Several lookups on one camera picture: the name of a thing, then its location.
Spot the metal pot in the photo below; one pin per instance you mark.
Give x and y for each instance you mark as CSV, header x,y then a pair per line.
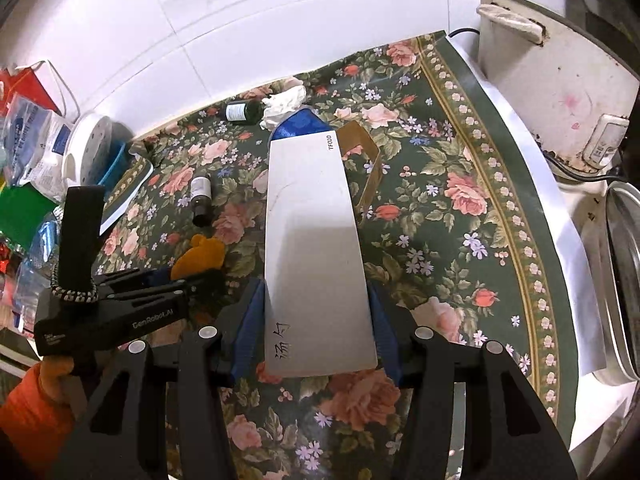
x,y
620,285

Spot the floral tablecloth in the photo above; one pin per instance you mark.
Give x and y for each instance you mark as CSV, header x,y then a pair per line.
x,y
440,235

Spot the green sheet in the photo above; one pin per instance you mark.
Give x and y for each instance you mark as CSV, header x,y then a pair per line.
x,y
22,215

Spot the red bag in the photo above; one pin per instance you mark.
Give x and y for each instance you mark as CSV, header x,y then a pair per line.
x,y
17,87

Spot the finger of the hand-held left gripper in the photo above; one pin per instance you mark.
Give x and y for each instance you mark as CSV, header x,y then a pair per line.
x,y
165,296
145,278

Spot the white round bin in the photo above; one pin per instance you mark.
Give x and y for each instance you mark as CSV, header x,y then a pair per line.
x,y
90,150

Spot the white tissue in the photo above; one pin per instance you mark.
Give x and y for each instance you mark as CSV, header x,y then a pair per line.
x,y
282,102

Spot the white and blue plastic bag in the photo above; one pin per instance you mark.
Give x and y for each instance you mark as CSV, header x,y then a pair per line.
x,y
35,145

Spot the blue bin liner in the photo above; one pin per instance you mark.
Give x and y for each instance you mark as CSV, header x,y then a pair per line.
x,y
112,165

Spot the person's left forearm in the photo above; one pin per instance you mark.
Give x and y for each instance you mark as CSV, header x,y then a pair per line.
x,y
30,410

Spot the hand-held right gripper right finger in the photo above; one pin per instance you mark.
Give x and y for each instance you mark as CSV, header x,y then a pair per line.
x,y
386,332

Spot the white packet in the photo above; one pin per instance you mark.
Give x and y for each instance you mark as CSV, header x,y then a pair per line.
x,y
315,235

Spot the shiny blue plastic pack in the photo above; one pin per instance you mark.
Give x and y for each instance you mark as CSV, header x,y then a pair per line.
x,y
42,255

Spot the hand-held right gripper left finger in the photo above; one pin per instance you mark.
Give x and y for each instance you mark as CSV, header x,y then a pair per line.
x,y
247,332

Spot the worn white appliance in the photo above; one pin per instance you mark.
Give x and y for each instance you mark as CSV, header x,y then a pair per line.
x,y
565,70

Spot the dark bottle with white label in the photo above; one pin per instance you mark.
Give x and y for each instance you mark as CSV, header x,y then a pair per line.
x,y
200,195
240,111

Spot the white power socket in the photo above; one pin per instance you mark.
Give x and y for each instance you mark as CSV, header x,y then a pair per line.
x,y
606,140

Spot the orange peel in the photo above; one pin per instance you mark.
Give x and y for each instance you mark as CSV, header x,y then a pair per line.
x,y
197,257

